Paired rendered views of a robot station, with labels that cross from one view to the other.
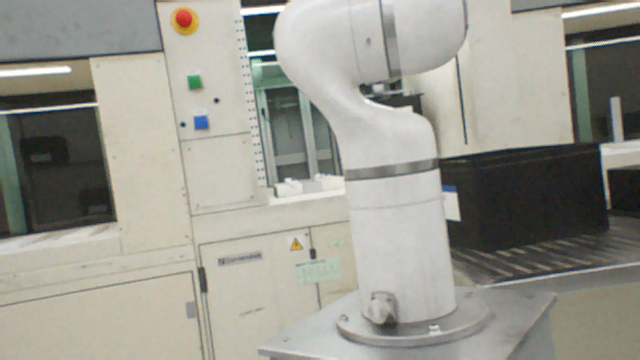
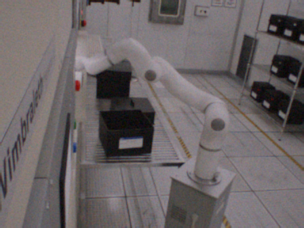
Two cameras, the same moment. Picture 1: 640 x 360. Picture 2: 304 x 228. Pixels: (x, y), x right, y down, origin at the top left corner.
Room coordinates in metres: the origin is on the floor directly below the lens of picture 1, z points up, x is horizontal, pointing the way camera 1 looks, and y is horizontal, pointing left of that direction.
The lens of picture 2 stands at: (1.11, 1.31, 1.72)
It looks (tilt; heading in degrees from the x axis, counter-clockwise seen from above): 24 degrees down; 265
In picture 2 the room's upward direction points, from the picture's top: 6 degrees clockwise
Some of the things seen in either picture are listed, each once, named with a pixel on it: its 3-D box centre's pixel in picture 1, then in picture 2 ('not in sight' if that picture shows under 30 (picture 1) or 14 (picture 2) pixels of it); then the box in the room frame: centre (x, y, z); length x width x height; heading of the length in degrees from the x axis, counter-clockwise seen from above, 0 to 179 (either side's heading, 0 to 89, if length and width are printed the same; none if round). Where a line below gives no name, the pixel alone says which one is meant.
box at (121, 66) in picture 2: not in sight; (113, 79); (1.23, -1.24, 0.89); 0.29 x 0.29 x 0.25; 4
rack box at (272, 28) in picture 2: not in sight; (281, 24); (-0.96, -3.03, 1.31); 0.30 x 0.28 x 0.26; 103
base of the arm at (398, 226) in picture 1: (400, 245); (207, 160); (0.65, -0.09, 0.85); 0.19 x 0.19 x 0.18
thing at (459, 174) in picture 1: (497, 193); (125, 131); (1.10, -0.37, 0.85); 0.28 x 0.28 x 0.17; 17
